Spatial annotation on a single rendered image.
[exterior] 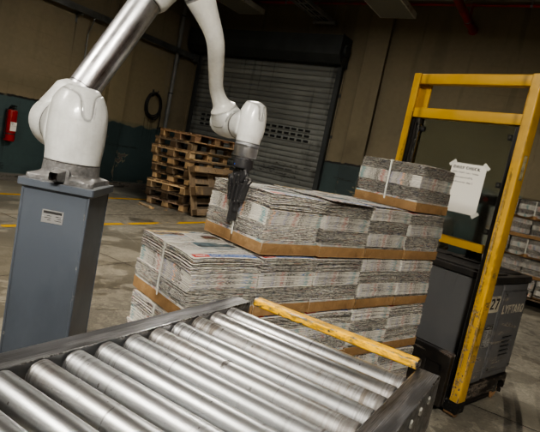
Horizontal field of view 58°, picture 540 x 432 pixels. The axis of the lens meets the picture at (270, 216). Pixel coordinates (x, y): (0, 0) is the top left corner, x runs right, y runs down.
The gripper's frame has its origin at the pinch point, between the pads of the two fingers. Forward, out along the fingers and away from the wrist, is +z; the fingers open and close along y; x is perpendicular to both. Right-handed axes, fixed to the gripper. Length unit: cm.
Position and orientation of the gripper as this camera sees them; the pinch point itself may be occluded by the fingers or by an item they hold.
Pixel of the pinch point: (232, 211)
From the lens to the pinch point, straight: 185.4
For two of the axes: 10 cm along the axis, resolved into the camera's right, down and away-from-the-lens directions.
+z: -2.2, 9.7, 1.0
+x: -7.4, -1.0, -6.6
